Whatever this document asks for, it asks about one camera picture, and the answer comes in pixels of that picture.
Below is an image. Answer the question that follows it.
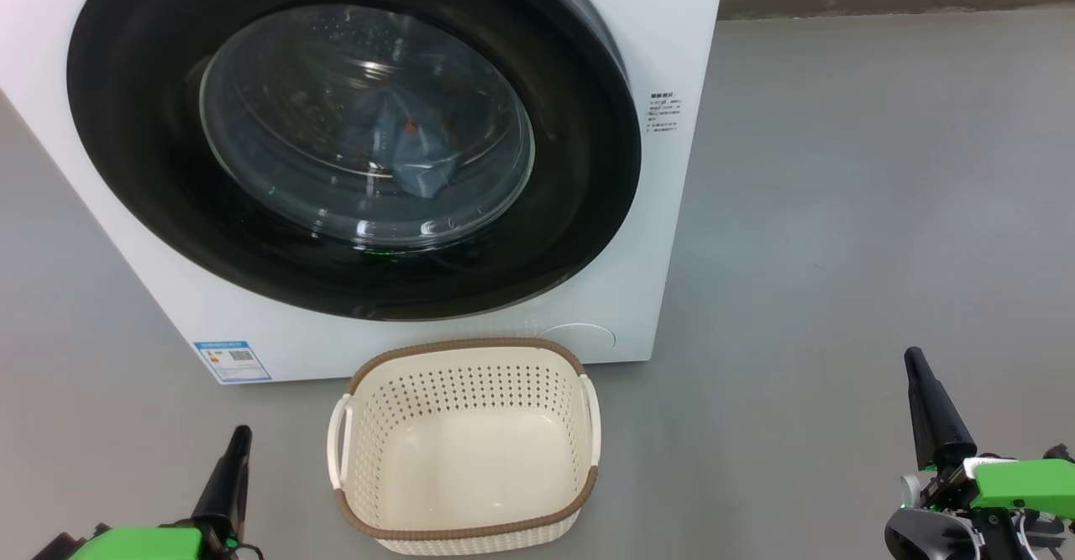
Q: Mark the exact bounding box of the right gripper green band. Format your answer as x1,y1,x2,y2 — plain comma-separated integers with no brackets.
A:
884,346,1075,560

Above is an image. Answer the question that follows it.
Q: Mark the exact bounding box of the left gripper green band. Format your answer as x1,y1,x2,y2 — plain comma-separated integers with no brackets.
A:
32,425,263,560

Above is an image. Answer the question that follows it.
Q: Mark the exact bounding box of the black round glass washer door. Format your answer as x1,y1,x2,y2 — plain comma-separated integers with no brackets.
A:
66,0,644,322

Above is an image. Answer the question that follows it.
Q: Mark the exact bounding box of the blue fox-print garment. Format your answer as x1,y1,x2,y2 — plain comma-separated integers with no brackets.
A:
351,88,464,201

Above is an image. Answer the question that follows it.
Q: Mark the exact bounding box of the cream perforated laundry basket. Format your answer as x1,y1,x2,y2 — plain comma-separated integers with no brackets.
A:
327,337,602,557

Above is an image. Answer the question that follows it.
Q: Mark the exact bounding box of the white front-load washing machine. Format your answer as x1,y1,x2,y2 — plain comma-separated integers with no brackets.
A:
0,0,728,385

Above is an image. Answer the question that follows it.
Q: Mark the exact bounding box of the blue energy label sticker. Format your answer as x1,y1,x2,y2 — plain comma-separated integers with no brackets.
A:
192,339,273,385

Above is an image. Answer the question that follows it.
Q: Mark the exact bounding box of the round white filter cover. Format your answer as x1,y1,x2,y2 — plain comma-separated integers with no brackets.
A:
537,322,617,356

